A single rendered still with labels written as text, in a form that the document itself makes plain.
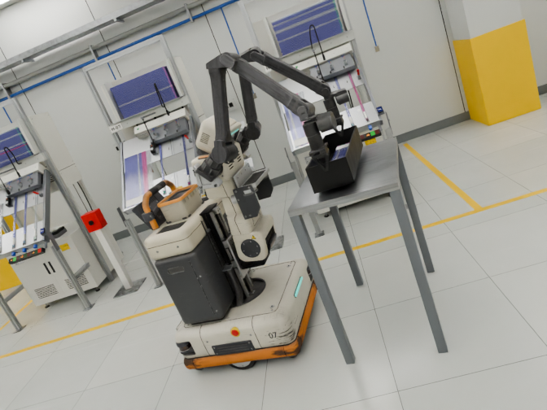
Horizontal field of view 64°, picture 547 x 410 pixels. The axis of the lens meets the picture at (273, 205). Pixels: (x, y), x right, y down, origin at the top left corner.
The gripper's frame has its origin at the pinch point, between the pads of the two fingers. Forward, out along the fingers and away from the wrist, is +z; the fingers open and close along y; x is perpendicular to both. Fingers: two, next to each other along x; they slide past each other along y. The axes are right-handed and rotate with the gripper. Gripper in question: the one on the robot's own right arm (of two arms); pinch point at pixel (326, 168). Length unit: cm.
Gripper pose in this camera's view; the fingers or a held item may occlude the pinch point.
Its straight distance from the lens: 176.1
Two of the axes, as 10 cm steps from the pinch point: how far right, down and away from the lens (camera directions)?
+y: 2.4, -3.7, 9.0
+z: 3.8, 8.9, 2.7
